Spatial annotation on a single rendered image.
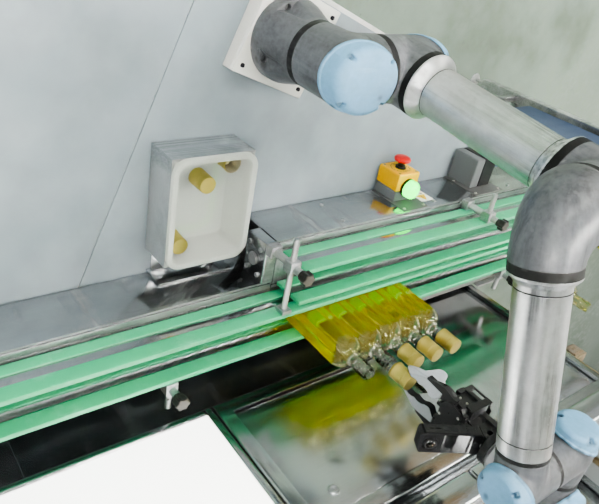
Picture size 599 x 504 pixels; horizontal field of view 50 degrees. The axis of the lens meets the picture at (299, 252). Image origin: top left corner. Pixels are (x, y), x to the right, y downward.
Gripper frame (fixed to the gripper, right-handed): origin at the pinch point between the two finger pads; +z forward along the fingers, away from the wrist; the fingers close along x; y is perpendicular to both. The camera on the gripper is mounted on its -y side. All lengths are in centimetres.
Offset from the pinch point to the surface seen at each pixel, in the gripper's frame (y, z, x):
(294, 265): -14.9, 21.8, 15.9
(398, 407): 5.4, 3.3, -12.5
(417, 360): 5.0, 2.6, 1.1
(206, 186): -26, 37, 26
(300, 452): -20.3, 3.4, -12.9
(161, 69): -34, 43, 46
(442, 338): 15.7, 5.5, 1.0
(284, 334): -11.4, 24.2, -3.3
